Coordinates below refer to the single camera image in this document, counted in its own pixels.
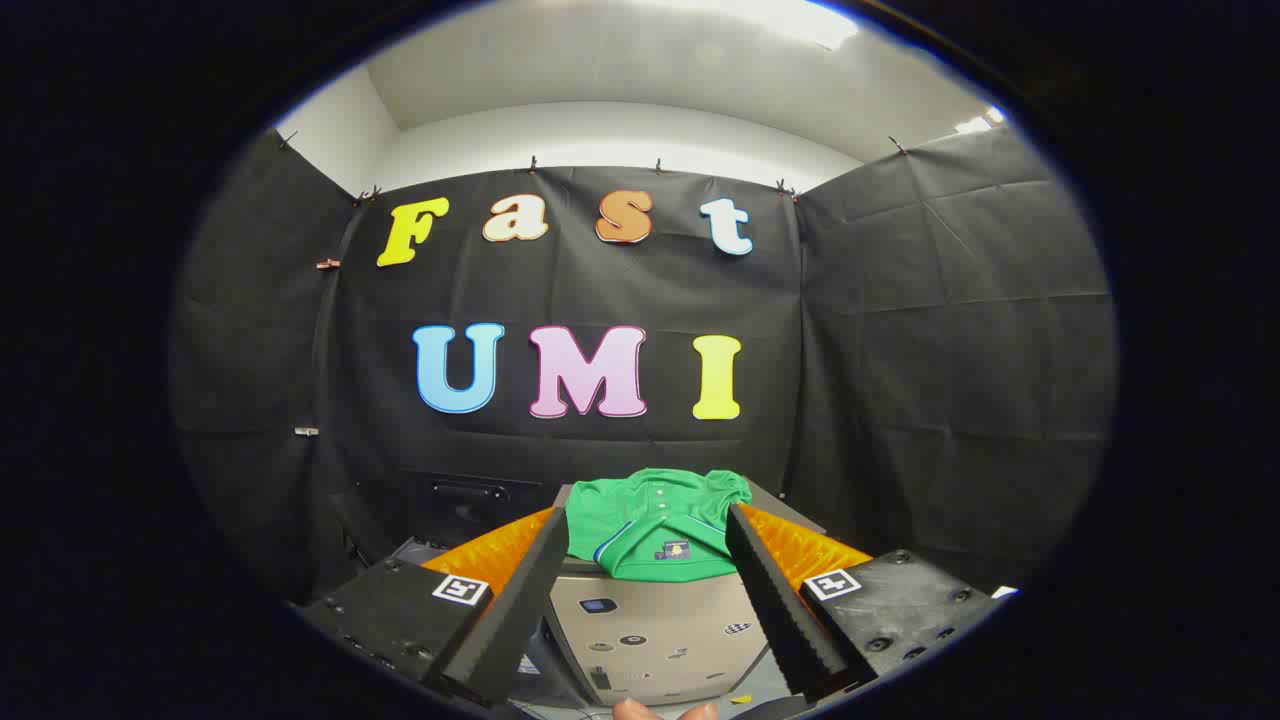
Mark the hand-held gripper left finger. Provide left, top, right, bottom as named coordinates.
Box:
left=298, top=505, right=571, bottom=709

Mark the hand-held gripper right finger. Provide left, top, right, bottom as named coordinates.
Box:
left=725, top=502, right=1006, bottom=706

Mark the green polo shirt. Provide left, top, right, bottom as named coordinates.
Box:
left=565, top=468, right=753, bottom=583

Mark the beige box appliance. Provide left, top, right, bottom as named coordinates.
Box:
left=545, top=480, right=831, bottom=709

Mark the black backdrop cloth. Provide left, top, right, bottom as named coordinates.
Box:
left=170, top=125, right=1116, bottom=601

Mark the row of black clips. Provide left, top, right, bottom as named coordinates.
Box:
left=278, top=130, right=911, bottom=206

